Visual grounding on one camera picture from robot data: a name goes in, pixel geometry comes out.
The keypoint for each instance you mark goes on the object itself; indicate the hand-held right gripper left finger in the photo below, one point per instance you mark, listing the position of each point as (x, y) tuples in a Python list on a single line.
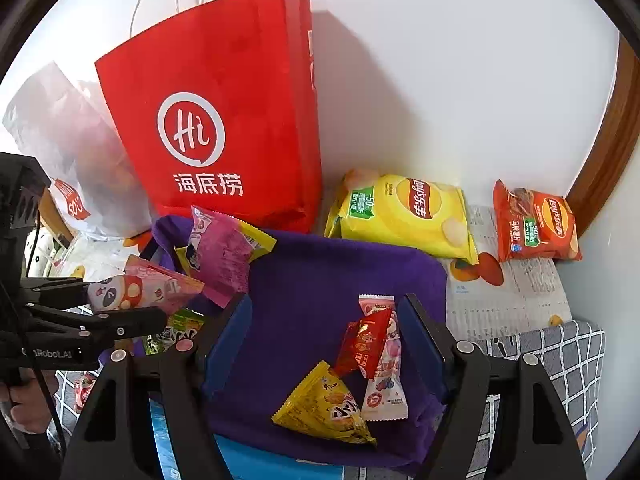
[(230, 345)]

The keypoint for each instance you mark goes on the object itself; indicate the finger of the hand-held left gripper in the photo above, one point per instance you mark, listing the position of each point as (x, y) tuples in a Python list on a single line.
[(60, 291), (115, 322)]

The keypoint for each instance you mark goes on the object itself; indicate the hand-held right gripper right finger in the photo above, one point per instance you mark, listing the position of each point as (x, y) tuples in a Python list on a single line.
[(422, 340)]

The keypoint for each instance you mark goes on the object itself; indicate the pink panda snack packet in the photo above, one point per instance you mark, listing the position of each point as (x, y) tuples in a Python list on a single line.
[(150, 285)]

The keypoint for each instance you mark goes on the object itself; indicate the red small snack packet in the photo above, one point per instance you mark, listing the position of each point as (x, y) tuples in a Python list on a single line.
[(365, 345)]

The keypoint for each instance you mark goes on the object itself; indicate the pink white snack bar packet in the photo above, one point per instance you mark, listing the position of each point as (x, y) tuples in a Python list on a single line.
[(387, 390)]

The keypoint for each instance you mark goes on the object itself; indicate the purple cloth bag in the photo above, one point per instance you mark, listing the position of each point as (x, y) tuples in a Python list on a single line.
[(310, 280)]

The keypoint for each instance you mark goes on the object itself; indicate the person's left hand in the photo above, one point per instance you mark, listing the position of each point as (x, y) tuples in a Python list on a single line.
[(30, 405)]

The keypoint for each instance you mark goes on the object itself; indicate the brown wooden furniture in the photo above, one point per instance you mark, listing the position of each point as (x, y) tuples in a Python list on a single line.
[(52, 215)]

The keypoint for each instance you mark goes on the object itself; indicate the green snack packet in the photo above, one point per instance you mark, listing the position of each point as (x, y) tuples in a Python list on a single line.
[(182, 325)]

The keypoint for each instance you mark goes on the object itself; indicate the white plastic bag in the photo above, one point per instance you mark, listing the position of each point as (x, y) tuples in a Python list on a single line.
[(75, 135)]

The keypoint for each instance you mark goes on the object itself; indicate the magenta snack packet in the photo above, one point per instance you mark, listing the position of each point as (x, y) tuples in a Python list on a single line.
[(225, 255)]

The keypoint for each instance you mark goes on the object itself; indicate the yellow triangular snack packet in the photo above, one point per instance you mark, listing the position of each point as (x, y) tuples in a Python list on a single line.
[(325, 410)]

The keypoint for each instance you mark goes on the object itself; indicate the blue plastic packet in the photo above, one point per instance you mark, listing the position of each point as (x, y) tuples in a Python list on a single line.
[(250, 460)]

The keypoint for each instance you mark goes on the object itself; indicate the yellow potato chips bag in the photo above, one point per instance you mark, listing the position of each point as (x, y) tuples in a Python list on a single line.
[(415, 220)]

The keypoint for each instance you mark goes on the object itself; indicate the grey checked blanket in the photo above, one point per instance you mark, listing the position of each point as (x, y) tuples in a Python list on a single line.
[(575, 360)]

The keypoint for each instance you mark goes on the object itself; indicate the orange potato chips bag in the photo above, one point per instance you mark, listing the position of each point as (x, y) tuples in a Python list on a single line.
[(540, 225)]

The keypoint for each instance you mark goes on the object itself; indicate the red paper shopping bag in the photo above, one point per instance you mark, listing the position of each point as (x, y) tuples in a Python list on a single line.
[(240, 85)]

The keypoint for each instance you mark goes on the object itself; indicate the brown wooden frame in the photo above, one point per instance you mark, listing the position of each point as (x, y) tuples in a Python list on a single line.
[(610, 150)]

